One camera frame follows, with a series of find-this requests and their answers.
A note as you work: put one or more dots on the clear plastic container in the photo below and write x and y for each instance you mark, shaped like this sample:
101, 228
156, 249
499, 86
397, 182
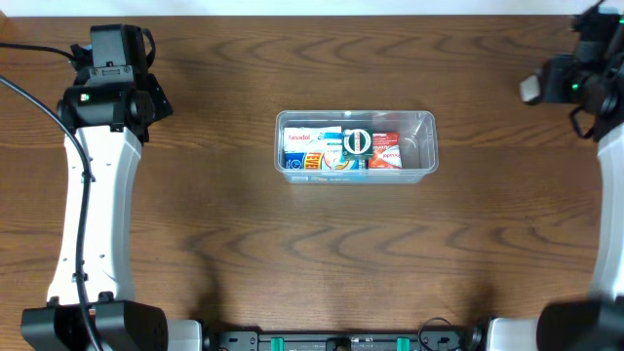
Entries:
418, 143

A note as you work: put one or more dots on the black mounting rail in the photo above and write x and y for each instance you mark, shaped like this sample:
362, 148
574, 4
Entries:
435, 338

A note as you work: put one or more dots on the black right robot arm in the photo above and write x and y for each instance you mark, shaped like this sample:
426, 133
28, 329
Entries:
595, 322

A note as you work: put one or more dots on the white Panadol caplets box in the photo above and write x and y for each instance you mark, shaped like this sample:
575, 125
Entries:
302, 139

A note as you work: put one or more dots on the red medicine box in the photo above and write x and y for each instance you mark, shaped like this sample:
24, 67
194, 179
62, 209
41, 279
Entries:
386, 151

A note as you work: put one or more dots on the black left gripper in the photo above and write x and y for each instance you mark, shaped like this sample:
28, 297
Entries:
145, 101

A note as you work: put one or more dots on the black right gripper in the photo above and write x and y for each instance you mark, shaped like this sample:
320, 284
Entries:
560, 71

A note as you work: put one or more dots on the green Zam-Buk box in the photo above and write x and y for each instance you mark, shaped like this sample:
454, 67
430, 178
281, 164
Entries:
357, 144

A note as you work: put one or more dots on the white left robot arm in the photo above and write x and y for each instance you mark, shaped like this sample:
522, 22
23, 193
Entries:
91, 304

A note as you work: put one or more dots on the blue fever patch box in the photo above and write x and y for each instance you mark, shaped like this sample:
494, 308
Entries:
330, 159

